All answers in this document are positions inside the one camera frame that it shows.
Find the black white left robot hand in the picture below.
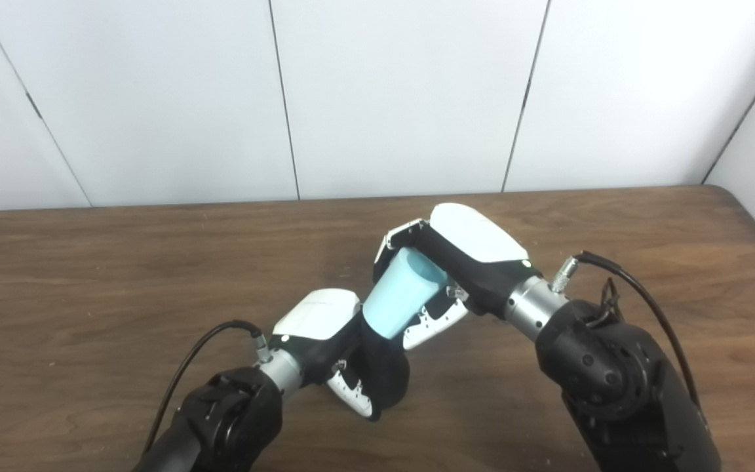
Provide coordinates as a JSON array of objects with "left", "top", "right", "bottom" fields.
[{"left": 269, "top": 288, "right": 379, "bottom": 420}]

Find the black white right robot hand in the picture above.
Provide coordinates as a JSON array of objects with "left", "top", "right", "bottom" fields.
[{"left": 373, "top": 203, "right": 542, "bottom": 350}]

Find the light blue cylinder cup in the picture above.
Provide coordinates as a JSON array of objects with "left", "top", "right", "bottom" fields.
[{"left": 362, "top": 247, "right": 449, "bottom": 340}]

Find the black funnel-shaped nozzle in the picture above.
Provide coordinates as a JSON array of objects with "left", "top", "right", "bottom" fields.
[{"left": 358, "top": 321, "right": 411, "bottom": 420}]

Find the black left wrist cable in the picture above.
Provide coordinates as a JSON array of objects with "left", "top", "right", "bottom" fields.
[{"left": 142, "top": 319, "right": 271, "bottom": 456}]

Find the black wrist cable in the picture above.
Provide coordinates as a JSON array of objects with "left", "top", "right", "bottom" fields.
[
  {"left": 551, "top": 250, "right": 703, "bottom": 410},
  {"left": 142, "top": 319, "right": 271, "bottom": 456}
]

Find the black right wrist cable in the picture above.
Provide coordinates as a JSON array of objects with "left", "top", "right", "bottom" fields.
[{"left": 551, "top": 250, "right": 703, "bottom": 410}]

